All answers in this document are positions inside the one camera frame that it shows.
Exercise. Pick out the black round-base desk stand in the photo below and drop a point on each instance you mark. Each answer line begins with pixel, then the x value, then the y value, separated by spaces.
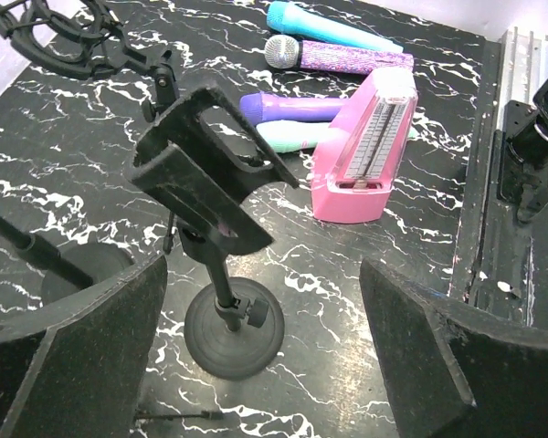
pixel 69 272

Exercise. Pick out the black tripod shock-mount stand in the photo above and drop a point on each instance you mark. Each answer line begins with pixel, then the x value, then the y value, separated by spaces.
pixel 104 48

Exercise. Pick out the glitter purple microphone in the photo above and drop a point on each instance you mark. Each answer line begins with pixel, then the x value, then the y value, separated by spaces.
pixel 286 52

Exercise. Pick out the black clamp arm purple mic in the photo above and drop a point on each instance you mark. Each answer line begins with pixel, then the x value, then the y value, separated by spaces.
pixel 234 327

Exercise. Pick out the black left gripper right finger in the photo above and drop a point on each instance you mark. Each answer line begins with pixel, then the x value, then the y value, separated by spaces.
pixel 452 370

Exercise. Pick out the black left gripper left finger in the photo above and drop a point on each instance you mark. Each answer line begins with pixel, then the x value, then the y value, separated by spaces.
pixel 74 368

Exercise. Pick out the green microphone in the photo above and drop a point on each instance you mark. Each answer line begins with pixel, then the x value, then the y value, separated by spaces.
pixel 285 136

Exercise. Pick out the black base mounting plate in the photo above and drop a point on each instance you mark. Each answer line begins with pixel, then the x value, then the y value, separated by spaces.
pixel 501 260

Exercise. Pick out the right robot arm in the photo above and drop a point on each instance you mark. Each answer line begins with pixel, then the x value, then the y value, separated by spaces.
pixel 529 143

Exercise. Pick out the blue microphone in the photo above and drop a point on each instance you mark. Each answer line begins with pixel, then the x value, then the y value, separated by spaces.
pixel 288 18

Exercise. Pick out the pink phone dock stand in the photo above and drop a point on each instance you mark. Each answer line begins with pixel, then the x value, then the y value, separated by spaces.
pixel 356 162

